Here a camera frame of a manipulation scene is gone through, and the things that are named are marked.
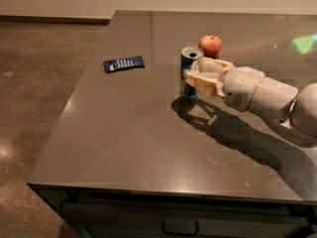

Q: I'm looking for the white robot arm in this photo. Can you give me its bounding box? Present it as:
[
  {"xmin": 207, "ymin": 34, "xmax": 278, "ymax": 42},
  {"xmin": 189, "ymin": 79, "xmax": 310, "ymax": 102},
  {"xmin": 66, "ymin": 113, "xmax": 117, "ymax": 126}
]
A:
[{"xmin": 181, "ymin": 58, "xmax": 317, "ymax": 148}]

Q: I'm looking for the dark drawer with handle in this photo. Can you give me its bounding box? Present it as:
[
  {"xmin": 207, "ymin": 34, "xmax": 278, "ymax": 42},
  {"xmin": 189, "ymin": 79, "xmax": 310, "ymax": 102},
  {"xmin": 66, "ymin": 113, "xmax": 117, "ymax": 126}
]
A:
[{"xmin": 62, "ymin": 202, "xmax": 314, "ymax": 238}]

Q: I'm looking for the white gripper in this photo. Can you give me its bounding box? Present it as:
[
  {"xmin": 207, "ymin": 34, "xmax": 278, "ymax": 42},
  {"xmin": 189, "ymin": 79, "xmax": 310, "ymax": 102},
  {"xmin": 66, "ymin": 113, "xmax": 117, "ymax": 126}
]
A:
[{"xmin": 182, "ymin": 58, "xmax": 265, "ymax": 112}]

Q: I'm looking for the Red Bull can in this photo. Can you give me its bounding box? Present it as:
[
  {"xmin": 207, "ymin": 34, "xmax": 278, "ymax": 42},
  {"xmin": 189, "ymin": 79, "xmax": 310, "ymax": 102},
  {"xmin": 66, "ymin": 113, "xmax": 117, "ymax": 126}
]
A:
[{"xmin": 180, "ymin": 46, "xmax": 204, "ymax": 99}]

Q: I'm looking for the red apple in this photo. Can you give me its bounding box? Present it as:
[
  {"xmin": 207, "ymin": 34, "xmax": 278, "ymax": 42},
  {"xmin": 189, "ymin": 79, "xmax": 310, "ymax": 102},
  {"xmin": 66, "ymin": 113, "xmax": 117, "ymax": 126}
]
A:
[{"xmin": 198, "ymin": 35, "xmax": 222, "ymax": 59}]

